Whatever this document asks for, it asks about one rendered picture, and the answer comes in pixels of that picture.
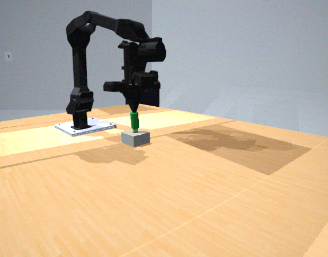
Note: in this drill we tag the green marker cap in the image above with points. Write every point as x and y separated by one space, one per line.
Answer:
134 119

